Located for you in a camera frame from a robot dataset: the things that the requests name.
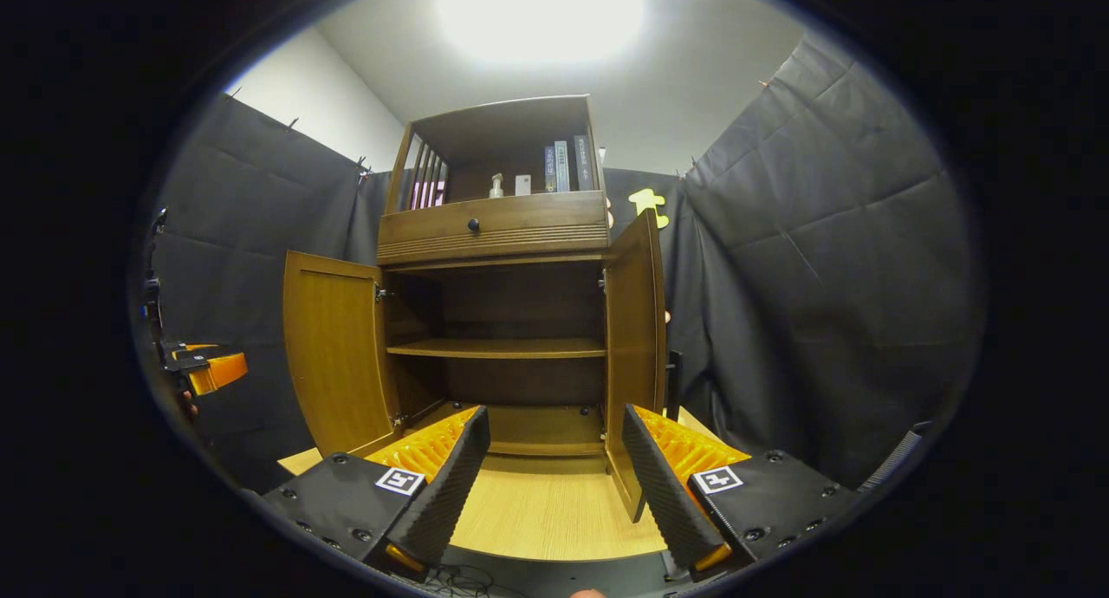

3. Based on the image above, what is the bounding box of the wooden double-door shoe cabinet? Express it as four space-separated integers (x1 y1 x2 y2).
377 94 612 458

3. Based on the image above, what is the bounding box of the wooden drawer with black knob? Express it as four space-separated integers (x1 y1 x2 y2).
378 191 610 266

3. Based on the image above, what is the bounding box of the black backdrop cloth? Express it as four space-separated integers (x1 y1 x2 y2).
143 35 984 495

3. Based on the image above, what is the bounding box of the grey braided cable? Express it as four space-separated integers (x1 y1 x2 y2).
858 420 935 492

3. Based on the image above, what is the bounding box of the wooden cabinet door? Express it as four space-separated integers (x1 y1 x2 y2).
604 208 684 523
282 250 404 458

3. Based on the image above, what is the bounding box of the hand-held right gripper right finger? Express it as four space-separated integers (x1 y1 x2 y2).
621 403 862 583

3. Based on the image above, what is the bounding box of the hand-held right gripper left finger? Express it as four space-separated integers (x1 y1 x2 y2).
258 405 492 576

